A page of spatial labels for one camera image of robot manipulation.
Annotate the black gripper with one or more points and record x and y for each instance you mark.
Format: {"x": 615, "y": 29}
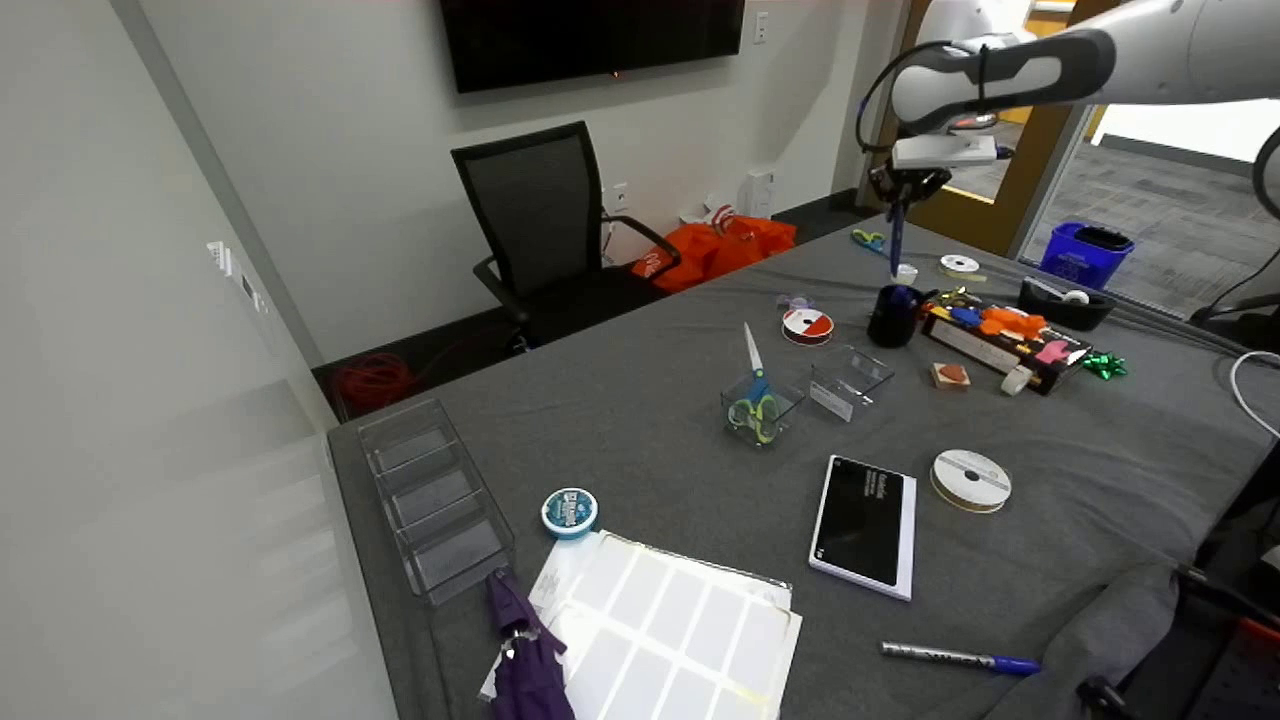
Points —
{"x": 917, "y": 169}

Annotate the blue marker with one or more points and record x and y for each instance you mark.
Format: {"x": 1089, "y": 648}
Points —
{"x": 896, "y": 240}

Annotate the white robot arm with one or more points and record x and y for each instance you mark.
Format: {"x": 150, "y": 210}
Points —
{"x": 1172, "y": 45}

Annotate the black mug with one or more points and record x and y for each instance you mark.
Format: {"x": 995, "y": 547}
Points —
{"x": 889, "y": 325}

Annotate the red floor object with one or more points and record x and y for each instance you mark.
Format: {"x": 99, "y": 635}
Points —
{"x": 374, "y": 383}

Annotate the green blue pen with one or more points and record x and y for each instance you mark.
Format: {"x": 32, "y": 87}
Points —
{"x": 868, "y": 240}

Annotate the purple marker white end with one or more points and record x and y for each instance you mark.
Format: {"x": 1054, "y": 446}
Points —
{"x": 911, "y": 279}

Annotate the white flat disc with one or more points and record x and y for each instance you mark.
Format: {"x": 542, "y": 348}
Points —
{"x": 960, "y": 261}

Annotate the blue toy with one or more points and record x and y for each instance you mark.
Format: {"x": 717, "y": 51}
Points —
{"x": 966, "y": 319}

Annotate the orange white ribbon roll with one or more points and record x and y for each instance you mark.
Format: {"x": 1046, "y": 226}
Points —
{"x": 809, "y": 325}

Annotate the orange toy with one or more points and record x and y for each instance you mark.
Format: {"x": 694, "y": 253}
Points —
{"x": 1011, "y": 322}

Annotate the small brown square pad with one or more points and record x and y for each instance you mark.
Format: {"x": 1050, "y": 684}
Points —
{"x": 948, "y": 377}

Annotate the blue bin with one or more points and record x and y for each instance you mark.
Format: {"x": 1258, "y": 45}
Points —
{"x": 1084, "y": 253}

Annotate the black tape dispenser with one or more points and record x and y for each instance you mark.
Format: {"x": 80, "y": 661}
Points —
{"x": 1065, "y": 307}

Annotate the clear acrylic holder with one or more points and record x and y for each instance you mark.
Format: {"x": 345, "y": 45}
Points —
{"x": 846, "y": 386}

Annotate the orange bag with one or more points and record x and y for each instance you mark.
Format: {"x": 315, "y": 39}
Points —
{"x": 713, "y": 249}

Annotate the pink toy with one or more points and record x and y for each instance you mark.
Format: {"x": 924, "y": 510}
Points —
{"x": 1054, "y": 355}

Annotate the green gift bow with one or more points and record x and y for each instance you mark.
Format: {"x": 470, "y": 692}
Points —
{"x": 1101, "y": 364}

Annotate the clear acrylic box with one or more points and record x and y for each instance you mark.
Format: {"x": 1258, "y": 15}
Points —
{"x": 757, "y": 418}

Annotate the white ribbon spool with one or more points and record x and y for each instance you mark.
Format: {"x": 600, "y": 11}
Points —
{"x": 969, "y": 480}

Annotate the gray tablecloth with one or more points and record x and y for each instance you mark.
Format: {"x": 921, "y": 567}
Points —
{"x": 667, "y": 401}

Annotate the black tablet device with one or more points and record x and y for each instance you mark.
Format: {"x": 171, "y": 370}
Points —
{"x": 867, "y": 526}

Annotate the black mesh office chair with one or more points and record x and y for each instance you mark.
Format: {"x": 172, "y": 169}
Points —
{"x": 535, "y": 212}

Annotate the teal rimmed small dish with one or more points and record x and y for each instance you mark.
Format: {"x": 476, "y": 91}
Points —
{"x": 568, "y": 512}

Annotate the silver pen blue cap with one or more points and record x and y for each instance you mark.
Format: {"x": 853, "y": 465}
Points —
{"x": 954, "y": 652}

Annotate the white label sheets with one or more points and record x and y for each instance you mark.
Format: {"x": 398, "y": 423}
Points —
{"x": 667, "y": 624}

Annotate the clear plastic tray organizer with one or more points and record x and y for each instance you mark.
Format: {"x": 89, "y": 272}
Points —
{"x": 432, "y": 504}

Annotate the black stand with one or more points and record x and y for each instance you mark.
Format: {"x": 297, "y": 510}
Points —
{"x": 1225, "y": 666}

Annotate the purple cloth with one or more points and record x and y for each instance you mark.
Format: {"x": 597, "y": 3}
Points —
{"x": 526, "y": 661}

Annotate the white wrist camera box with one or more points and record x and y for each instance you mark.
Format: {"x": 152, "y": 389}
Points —
{"x": 944, "y": 151}

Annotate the wooden door frame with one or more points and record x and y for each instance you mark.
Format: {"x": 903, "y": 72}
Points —
{"x": 985, "y": 222}

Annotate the black wall television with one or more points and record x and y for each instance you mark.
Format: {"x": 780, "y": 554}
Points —
{"x": 586, "y": 39}

